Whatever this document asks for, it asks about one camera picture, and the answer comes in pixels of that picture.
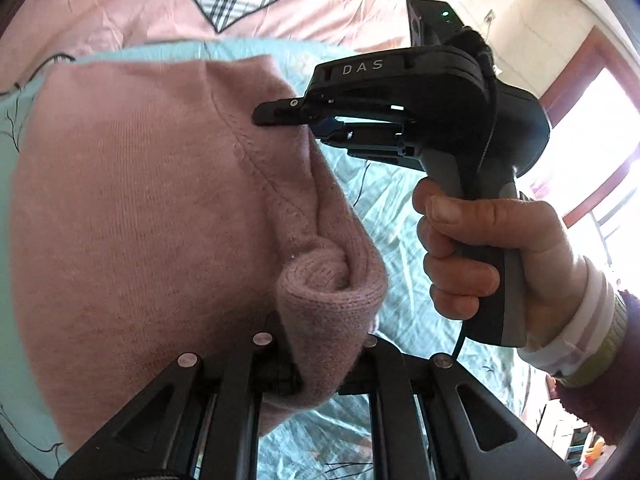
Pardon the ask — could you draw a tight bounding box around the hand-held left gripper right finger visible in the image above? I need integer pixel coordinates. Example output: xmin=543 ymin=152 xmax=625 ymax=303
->
xmin=340 ymin=335 xmax=576 ymax=480

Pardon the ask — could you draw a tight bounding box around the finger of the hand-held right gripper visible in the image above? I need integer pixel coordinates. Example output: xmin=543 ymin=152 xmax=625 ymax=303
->
xmin=312 ymin=117 xmax=417 ymax=171
xmin=251 ymin=97 xmax=417 ymax=128

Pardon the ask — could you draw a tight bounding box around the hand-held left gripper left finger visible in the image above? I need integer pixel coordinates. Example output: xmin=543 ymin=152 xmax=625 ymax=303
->
xmin=52 ymin=332 xmax=304 ymax=480

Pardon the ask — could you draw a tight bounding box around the pink knitted sweater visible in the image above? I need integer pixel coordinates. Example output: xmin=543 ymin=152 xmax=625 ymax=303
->
xmin=10 ymin=55 xmax=390 ymax=453

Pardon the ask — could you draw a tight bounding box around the person's right forearm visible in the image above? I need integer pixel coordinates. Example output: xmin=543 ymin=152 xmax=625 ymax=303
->
xmin=515 ymin=260 xmax=640 ymax=446

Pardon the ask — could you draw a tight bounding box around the person's right hand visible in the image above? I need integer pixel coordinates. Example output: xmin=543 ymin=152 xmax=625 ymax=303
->
xmin=412 ymin=179 xmax=586 ymax=348

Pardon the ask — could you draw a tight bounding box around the teal floral bed sheet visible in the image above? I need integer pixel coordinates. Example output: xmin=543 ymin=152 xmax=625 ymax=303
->
xmin=0 ymin=42 xmax=546 ymax=480

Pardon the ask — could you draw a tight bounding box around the pink quilt with plaid hearts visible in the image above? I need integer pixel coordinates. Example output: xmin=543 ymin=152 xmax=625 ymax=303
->
xmin=0 ymin=0 xmax=501 ymax=96

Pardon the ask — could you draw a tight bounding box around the black cable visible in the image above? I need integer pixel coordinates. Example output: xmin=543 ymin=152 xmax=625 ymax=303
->
xmin=450 ymin=317 xmax=471 ymax=362

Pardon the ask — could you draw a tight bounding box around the red window frame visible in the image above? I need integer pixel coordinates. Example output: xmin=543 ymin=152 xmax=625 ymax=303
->
xmin=540 ymin=27 xmax=640 ymax=271

